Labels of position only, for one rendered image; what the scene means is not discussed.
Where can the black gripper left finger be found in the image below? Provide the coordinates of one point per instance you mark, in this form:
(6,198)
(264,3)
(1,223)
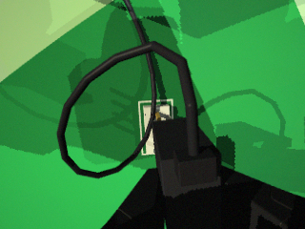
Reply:
(143,208)

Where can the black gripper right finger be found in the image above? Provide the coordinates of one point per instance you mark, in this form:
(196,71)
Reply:
(248,203)

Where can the black cable with plug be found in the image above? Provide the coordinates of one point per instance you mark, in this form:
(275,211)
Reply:
(187,162)

